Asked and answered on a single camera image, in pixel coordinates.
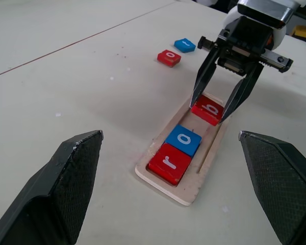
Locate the red letter o block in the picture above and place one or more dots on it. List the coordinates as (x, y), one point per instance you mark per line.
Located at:
(169, 57)

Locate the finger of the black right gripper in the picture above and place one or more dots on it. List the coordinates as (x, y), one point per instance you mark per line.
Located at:
(205, 79)
(241, 94)

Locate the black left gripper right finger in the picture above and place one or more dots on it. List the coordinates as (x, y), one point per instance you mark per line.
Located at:
(283, 183)

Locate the red letter b block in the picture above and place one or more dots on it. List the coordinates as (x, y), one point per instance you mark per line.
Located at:
(209, 111)

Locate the wooden letter tray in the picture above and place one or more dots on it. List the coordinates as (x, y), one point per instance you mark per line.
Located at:
(206, 173)

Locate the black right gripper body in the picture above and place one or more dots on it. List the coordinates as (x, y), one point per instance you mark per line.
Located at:
(247, 40)

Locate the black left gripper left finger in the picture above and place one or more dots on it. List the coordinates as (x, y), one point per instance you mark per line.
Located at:
(53, 194)

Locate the blue letter o block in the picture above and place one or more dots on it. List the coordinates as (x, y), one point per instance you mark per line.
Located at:
(182, 139)

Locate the red letter r block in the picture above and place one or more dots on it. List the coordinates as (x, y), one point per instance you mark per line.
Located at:
(168, 163)

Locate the yellow background object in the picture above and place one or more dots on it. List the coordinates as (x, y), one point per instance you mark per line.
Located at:
(304, 32)

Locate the blue letter t block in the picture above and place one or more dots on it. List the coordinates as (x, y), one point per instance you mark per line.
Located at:
(184, 45)

